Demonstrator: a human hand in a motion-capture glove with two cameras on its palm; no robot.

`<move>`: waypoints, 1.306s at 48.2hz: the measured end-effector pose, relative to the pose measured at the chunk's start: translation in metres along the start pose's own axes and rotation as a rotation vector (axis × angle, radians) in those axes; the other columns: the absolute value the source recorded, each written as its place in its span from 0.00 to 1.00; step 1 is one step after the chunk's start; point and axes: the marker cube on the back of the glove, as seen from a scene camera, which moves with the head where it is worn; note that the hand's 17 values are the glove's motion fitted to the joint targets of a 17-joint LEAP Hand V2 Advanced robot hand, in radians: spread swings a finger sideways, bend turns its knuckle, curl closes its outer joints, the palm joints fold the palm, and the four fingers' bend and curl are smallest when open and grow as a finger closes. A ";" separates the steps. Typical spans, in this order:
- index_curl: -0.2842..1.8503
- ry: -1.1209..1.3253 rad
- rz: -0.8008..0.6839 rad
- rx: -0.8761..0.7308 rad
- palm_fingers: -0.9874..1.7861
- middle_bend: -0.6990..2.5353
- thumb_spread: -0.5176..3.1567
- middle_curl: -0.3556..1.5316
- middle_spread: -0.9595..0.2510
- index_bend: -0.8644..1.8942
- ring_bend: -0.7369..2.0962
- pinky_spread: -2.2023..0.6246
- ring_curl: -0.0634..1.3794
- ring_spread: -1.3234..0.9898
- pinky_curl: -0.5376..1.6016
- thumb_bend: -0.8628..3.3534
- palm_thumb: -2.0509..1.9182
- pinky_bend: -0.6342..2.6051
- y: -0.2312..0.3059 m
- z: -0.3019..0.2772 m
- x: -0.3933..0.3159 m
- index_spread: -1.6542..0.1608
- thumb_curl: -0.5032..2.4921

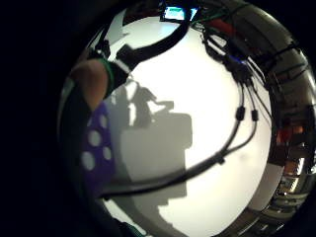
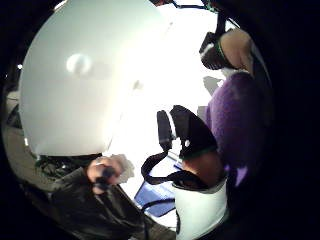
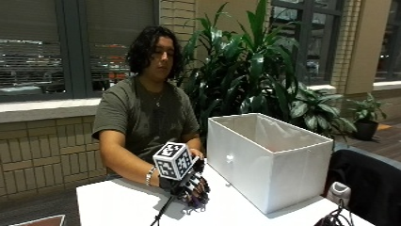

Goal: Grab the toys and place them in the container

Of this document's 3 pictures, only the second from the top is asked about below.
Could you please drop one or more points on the the person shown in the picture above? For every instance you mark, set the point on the the person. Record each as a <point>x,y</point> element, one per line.
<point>90,210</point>

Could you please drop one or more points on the white crumpled paper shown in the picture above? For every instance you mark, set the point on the white crumpled paper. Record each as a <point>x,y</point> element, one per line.
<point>127,168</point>

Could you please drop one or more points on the small black object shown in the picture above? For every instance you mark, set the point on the small black object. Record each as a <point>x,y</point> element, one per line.
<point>106,176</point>

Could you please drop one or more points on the purple soft toy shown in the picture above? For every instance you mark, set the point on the purple soft toy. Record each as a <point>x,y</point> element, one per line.
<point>233,120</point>

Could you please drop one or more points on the blue flat object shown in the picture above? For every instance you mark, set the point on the blue flat object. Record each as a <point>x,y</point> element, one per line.
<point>155,196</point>

